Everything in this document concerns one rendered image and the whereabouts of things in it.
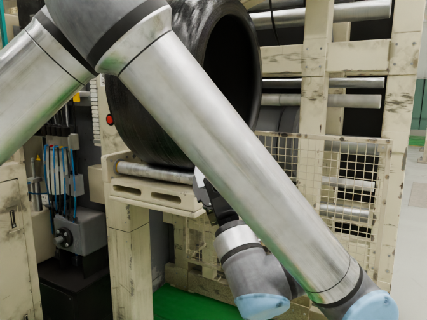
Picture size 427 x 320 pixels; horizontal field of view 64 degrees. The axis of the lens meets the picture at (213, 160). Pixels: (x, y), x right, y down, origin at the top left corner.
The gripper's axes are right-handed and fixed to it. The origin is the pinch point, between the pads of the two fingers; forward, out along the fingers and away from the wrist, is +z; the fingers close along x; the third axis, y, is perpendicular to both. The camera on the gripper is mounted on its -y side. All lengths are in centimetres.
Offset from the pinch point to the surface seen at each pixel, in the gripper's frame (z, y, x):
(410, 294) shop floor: -25, 157, 89
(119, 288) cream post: 10, 74, -49
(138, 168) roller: 25.2, 23.9, -19.4
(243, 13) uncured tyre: 47, -4, 30
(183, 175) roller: 13.2, 20.7, -5.9
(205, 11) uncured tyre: 33.7, -16.2, 15.6
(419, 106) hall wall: 393, 612, 585
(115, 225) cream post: 26, 53, -39
